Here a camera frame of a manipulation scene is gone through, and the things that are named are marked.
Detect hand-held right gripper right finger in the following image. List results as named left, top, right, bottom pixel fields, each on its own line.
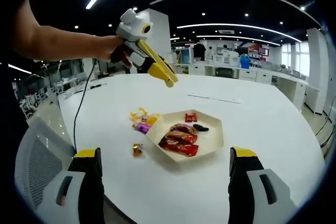
left=227, top=145, right=299, bottom=224

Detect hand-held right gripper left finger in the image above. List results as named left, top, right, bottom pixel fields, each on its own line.
left=39, top=147, right=106, bottom=224

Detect yellow food tongs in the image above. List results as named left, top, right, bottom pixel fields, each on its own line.
left=138, top=39, right=179, bottom=88

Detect yellow food packet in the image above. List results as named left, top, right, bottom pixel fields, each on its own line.
left=130, top=106, right=150, bottom=123

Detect small red candy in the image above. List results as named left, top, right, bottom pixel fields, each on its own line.
left=184, top=112, right=198, bottom=123

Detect purple food bar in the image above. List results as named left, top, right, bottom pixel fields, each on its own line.
left=132, top=122, right=152, bottom=135

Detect cream hexagonal container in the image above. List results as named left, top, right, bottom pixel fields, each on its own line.
left=145, top=108, right=224, bottom=173

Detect pile of food snacks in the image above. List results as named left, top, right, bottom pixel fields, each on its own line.
left=158, top=122, right=210, bottom=158

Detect small gold candy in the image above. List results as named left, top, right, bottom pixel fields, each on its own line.
left=132, top=143, right=145, bottom=157

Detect person's left hand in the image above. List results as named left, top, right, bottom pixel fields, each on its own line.
left=97, top=35, right=132, bottom=63

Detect pale blue screen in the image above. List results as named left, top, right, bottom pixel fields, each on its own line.
left=180, top=48, right=194, bottom=64

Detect white square pillar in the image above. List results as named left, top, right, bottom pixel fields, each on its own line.
left=135, top=8, right=171, bottom=75
left=306, top=28, right=329, bottom=116

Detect white mesh office chair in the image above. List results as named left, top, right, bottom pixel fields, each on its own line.
left=14, top=118, right=137, bottom=224

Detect cluster of white chairs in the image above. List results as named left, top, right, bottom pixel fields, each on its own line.
left=19, top=77, right=87, bottom=120

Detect row of white desks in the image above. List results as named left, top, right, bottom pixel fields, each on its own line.
left=173, top=56, right=323, bottom=116

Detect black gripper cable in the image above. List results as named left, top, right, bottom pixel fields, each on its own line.
left=73, top=60, right=96, bottom=151

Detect red wall poster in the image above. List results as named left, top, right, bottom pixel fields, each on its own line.
left=248, top=44, right=270, bottom=57

